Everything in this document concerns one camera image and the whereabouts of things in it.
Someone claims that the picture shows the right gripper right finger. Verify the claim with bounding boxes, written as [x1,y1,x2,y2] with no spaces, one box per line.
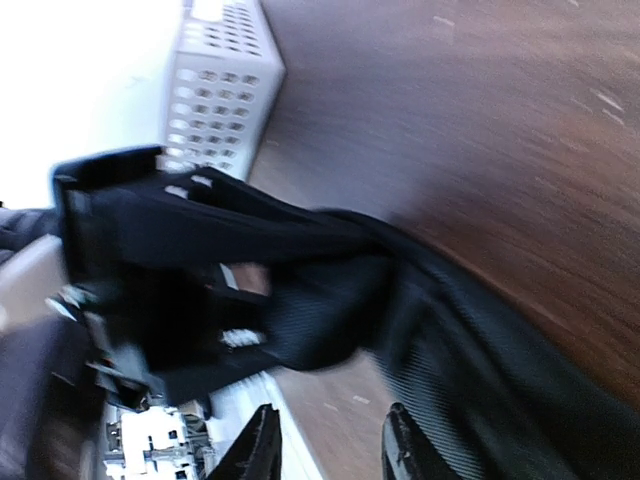
[381,402,461,480]

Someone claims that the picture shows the white perforated plastic basket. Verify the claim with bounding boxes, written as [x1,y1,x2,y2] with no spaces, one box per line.
[159,1,286,181]

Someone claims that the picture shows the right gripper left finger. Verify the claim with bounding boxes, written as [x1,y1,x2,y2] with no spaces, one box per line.
[207,404,282,480]

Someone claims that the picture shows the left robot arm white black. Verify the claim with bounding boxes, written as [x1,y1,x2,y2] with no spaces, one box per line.
[1,146,226,479]

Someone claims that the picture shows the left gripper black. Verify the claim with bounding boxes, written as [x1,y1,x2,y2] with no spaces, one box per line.
[52,146,220,405]

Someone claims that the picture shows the black necktie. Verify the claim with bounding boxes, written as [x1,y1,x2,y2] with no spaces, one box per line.
[164,167,640,480]

